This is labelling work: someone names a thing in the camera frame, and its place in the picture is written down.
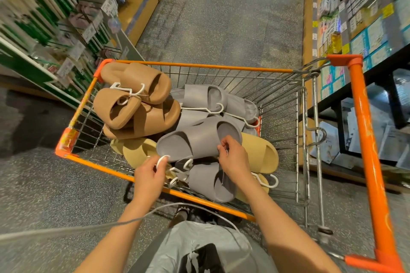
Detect person's right hand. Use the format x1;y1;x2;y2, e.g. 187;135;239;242
217;135;252;187

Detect person's left hand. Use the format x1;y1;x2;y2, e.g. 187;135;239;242
133;155;170;206

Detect grey slippers pair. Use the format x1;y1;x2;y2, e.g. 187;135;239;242
171;84;261;130
156;116;243;203

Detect orange metal shopping cart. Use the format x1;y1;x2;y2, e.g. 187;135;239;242
54;54;406;273

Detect person's right forearm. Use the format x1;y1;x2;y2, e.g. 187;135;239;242
237;178;342;273

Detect person's left forearm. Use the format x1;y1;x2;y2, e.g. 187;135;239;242
75;199;161;273

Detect person's black shoe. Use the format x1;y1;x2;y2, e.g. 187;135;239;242
168;207;192;229

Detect person's grey printed shirt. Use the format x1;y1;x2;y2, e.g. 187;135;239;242
128;221;279;273

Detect long shelf with yellow base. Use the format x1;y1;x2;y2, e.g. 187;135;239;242
105;0;182;46

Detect flat white garment packets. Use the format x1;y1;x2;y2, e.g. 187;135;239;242
315;96;410;171

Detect white green toothbrush stand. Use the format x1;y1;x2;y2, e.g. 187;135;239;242
0;0;145;110

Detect rows of colourful small packets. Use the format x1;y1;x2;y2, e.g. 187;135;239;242
312;0;410;101

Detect hanging green toothbrush packs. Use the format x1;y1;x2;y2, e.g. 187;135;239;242
0;0;122;91

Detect thin white cable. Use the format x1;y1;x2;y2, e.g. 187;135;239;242
0;202;254;273

